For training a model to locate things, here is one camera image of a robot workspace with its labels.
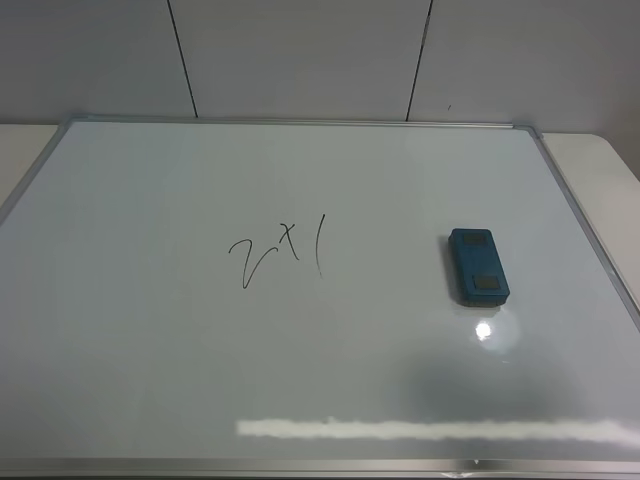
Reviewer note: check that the white whiteboard with aluminium frame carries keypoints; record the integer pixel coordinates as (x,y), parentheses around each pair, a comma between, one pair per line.
(277,300)

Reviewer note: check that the blue board eraser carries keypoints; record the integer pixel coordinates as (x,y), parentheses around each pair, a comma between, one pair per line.
(479,273)

